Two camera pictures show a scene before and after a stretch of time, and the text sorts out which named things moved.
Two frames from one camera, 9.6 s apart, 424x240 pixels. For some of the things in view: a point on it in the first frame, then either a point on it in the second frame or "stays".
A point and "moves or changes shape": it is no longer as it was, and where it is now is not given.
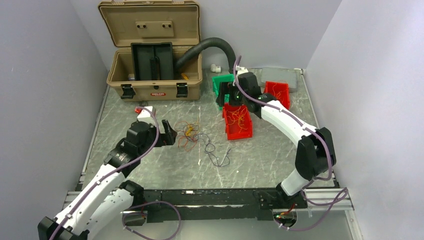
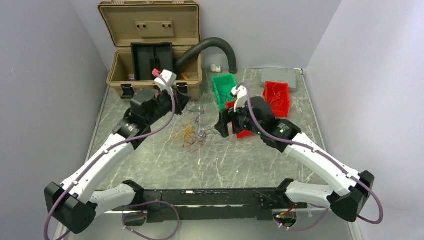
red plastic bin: (280, 90) stays
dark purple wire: (214, 147) moves or changes shape
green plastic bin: (216, 80) stays
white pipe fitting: (215, 69) stays
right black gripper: (225, 88) → (225, 116)
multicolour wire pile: (188, 133) moves or changes shape
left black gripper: (169, 134) → (182, 101)
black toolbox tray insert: (152, 61) stays
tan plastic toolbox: (142, 21) stays
